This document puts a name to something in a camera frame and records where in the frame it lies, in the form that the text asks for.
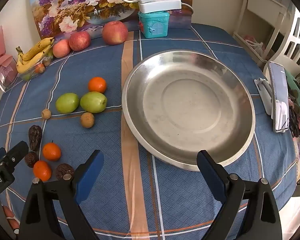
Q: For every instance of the smartphone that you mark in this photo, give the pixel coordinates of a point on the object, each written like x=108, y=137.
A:
x=277, y=90

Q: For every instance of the white phone stand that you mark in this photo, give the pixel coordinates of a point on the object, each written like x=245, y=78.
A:
x=263, y=92

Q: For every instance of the white shelf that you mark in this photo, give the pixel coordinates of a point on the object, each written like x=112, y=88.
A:
x=242, y=12

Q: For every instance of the teal house-shaped box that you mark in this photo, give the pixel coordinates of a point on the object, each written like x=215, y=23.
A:
x=153, y=26

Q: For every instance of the white lattice chair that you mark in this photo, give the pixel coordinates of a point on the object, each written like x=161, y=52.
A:
x=296, y=22

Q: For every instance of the tiny longan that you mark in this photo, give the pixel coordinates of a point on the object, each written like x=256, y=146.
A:
x=48, y=62

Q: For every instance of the large tangerine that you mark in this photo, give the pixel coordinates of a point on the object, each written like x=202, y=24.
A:
x=97, y=85

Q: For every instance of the green jujube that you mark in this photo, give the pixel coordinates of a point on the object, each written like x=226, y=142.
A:
x=93, y=102
x=67, y=103

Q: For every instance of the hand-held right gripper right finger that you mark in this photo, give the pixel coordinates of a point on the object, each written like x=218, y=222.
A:
x=210, y=175

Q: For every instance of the small tangerine with stem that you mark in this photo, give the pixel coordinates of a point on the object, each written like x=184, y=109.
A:
x=51, y=152

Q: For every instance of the large longan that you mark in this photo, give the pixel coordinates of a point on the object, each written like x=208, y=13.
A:
x=87, y=120

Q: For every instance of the round dried red date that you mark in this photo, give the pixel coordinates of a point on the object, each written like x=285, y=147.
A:
x=64, y=171

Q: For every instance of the dark red apple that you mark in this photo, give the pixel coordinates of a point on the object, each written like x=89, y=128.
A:
x=79, y=40

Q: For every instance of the round steel plate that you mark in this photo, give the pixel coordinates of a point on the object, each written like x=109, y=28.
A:
x=187, y=105

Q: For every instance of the small pink apple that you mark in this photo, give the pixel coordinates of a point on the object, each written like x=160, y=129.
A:
x=61, y=48

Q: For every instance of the small longan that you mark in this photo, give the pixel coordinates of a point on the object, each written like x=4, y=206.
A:
x=46, y=113

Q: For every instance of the small dried red date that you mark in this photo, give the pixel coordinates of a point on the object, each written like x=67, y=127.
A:
x=31, y=159

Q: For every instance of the bunch of bananas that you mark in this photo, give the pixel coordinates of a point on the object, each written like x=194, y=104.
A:
x=32, y=55

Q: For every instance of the pink white cloth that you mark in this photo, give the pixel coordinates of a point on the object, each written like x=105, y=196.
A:
x=253, y=43

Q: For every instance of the tiny tangerine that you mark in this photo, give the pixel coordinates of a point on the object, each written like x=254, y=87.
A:
x=40, y=68

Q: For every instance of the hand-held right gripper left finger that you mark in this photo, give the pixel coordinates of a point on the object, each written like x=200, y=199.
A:
x=90, y=177

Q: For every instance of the clear plastic fruit container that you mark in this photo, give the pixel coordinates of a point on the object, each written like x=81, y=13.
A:
x=33, y=74

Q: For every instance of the large red apple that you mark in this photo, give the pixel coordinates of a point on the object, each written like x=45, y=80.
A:
x=115, y=33

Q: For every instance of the blue plaid tablecloth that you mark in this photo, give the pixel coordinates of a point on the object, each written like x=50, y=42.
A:
x=165, y=192

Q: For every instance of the flower painting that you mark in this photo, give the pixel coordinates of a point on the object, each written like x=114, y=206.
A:
x=77, y=5

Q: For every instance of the pink flower bouquet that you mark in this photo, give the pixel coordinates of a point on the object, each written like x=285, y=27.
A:
x=0, y=65

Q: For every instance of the long dried red date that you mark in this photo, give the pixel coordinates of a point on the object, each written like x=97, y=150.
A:
x=35, y=137

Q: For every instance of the white power strip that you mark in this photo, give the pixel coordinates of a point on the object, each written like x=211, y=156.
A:
x=162, y=5

